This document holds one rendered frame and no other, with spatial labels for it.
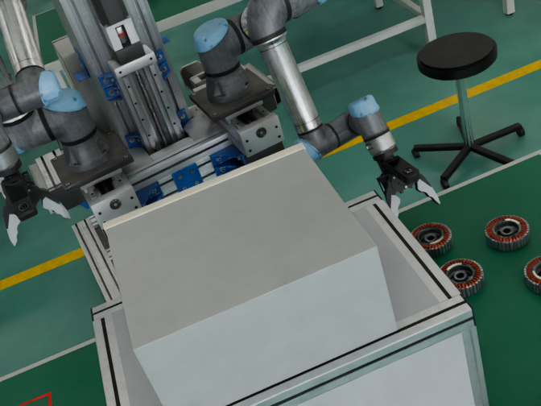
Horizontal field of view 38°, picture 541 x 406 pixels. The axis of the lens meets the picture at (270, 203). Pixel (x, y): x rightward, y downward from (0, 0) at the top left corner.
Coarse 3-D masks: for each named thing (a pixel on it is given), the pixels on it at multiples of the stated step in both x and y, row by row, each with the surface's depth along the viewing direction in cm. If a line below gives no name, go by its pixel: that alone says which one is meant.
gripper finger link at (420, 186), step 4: (420, 180) 209; (416, 184) 209; (420, 184) 208; (424, 184) 209; (416, 188) 209; (420, 188) 208; (424, 188) 209; (428, 188) 209; (432, 188) 210; (424, 192) 209; (428, 192) 209; (432, 192) 209; (428, 196) 209; (432, 196) 209; (436, 196) 210; (432, 200) 211; (436, 200) 210
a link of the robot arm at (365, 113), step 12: (372, 96) 206; (348, 108) 208; (360, 108) 204; (372, 108) 204; (360, 120) 205; (372, 120) 204; (384, 120) 206; (360, 132) 207; (372, 132) 205; (384, 132) 205
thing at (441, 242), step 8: (424, 224) 212; (432, 224) 212; (440, 224) 210; (416, 232) 210; (424, 232) 211; (432, 232) 211; (440, 232) 209; (448, 232) 207; (424, 240) 210; (432, 240) 207; (440, 240) 205; (448, 240) 205; (424, 248) 205; (432, 248) 204; (440, 248) 204; (448, 248) 205
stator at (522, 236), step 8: (512, 216) 205; (488, 224) 205; (496, 224) 205; (504, 224) 205; (512, 224) 204; (520, 224) 202; (528, 224) 201; (488, 232) 203; (496, 232) 205; (504, 232) 204; (512, 232) 202; (520, 232) 199; (528, 232) 199; (488, 240) 202; (496, 240) 200; (504, 240) 199; (512, 240) 198; (520, 240) 198; (528, 240) 200; (496, 248) 201; (504, 248) 199; (512, 248) 199
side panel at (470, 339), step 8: (472, 328) 141; (464, 336) 142; (472, 336) 142; (464, 344) 143; (472, 344) 145; (472, 352) 146; (480, 352) 145; (472, 360) 146; (480, 360) 146; (472, 368) 147; (480, 368) 148; (472, 376) 148; (480, 376) 149; (472, 384) 149; (480, 384) 150; (480, 392) 152; (480, 400) 154; (488, 400) 153
